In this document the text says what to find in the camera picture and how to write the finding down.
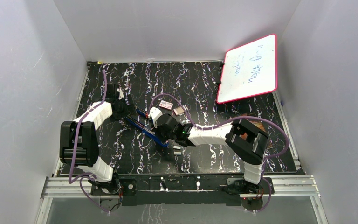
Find blue stapler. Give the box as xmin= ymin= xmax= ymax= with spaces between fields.
xmin=135 ymin=106 xmax=149 ymax=119
xmin=124 ymin=117 xmax=169 ymax=147

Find staple box tray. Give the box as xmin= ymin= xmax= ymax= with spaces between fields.
xmin=173 ymin=105 xmax=188 ymax=116

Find red white staple box sleeve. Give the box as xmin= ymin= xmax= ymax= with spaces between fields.
xmin=159 ymin=100 xmax=173 ymax=110

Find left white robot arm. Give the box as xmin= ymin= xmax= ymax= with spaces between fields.
xmin=59 ymin=84 xmax=135 ymax=194

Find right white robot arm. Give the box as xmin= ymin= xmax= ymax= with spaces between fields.
xmin=149 ymin=114 xmax=269 ymax=193

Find dark brown book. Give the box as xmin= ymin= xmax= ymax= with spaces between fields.
xmin=240 ymin=119 xmax=273 ymax=149

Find pink framed whiteboard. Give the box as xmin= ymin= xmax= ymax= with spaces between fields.
xmin=216 ymin=34 xmax=277 ymax=104

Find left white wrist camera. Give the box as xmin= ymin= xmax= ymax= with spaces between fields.
xmin=116 ymin=87 xmax=124 ymax=100

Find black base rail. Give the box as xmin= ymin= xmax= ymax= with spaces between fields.
xmin=91 ymin=173 xmax=275 ymax=209

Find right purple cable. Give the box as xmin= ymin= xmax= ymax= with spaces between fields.
xmin=146 ymin=93 xmax=290 ymax=214

